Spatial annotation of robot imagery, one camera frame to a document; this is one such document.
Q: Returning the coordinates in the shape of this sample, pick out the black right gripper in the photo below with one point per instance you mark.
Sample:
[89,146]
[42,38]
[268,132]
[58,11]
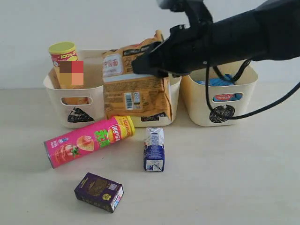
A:
[186,50]

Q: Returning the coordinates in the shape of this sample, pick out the blue white milk carton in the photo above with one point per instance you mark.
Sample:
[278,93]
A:
[154,150]

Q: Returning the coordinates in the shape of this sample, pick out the orange noodle packet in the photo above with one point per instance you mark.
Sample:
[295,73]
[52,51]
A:
[129,94]

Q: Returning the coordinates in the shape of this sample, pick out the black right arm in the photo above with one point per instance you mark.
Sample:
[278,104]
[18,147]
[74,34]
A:
[269,32]

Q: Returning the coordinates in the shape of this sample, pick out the blue noodle packet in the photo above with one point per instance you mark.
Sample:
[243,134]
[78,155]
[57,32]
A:
[218,82]

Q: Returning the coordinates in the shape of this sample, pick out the yellow Lays chips can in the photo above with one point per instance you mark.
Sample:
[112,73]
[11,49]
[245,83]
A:
[68,68]

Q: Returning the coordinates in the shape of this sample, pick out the cream bin circle mark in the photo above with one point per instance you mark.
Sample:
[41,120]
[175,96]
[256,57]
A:
[192,90]

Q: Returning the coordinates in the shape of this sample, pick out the cream bin square mark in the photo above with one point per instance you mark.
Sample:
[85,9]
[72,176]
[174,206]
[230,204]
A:
[161,120]

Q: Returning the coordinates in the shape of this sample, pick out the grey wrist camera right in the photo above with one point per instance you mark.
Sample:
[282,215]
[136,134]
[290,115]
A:
[172,5]

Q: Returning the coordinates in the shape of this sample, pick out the purple chocolate box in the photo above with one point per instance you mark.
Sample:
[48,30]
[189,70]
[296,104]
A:
[100,192]

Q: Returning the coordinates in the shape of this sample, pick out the cream bin triangle mark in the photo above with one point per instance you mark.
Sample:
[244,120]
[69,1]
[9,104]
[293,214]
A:
[76,108]

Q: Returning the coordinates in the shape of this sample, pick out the pink Lays chips can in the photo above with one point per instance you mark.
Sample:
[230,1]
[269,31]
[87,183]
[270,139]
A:
[86,140]

